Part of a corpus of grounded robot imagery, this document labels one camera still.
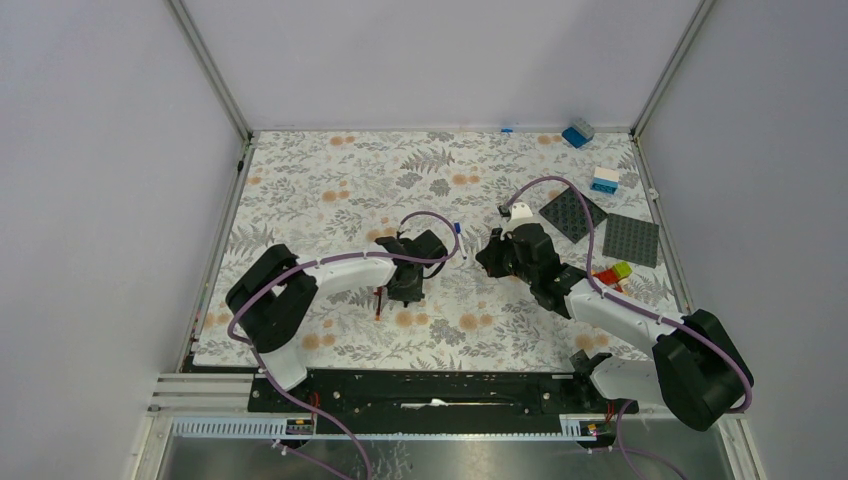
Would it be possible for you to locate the white marker blue end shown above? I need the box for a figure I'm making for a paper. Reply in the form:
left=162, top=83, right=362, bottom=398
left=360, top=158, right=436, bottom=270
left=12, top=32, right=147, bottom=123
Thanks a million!
left=453, top=222, right=468, bottom=260

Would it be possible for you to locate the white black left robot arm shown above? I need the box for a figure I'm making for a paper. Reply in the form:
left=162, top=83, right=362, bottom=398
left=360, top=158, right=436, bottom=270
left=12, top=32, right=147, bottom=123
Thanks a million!
left=225, top=230, right=450, bottom=411

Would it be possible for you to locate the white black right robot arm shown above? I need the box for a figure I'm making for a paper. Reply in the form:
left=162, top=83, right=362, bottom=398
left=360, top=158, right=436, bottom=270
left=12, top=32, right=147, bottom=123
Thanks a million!
left=475, top=223, right=754, bottom=431

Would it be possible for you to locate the orange red pen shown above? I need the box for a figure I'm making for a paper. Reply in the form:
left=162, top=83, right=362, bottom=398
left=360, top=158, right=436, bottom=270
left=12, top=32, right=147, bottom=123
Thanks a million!
left=374, top=287, right=383, bottom=322

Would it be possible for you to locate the colourful lego brick pile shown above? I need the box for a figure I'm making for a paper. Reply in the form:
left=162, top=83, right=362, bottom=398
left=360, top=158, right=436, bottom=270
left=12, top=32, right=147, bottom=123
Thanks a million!
left=592, top=261, right=633, bottom=295

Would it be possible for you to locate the grey lego baseplate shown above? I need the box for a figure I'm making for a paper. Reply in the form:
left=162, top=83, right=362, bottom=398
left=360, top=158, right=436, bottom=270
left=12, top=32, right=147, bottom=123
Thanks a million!
left=602, top=213, right=660, bottom=268

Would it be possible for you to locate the white blue lego brick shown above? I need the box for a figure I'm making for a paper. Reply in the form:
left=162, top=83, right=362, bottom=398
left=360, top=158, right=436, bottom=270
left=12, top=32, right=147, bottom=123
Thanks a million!
left=590, top=167, right=620, bottom=195

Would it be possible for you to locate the floral table mat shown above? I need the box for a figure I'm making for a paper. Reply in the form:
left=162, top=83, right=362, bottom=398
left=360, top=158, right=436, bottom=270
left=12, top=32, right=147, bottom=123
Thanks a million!
left=193, top=131, right=652, bottom=372

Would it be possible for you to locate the blue grey lego brick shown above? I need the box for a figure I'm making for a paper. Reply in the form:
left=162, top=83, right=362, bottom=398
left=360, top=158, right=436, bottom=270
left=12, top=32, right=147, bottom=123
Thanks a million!
left=562, top=118, right=596, bottom=149

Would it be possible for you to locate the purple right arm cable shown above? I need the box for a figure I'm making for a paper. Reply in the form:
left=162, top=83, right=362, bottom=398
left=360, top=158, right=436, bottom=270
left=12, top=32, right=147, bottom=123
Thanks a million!
left=506, top=176, right=757, bottom=480

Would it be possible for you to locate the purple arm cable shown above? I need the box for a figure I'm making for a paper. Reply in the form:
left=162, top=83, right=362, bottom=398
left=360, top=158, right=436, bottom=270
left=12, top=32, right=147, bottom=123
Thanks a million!
left=506, top=176, right=757, bottom=480
left=227, top=211, right=463, bottom=480

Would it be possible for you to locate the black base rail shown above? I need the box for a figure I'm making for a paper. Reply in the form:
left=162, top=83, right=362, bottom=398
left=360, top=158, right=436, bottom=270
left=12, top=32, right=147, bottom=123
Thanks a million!
left=247, top=369, right=638, bottom=435

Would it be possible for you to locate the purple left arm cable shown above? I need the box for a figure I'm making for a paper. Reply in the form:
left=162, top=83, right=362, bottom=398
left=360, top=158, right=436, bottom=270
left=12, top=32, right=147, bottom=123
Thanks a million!
left=227, top=211, right=463, bottom=480

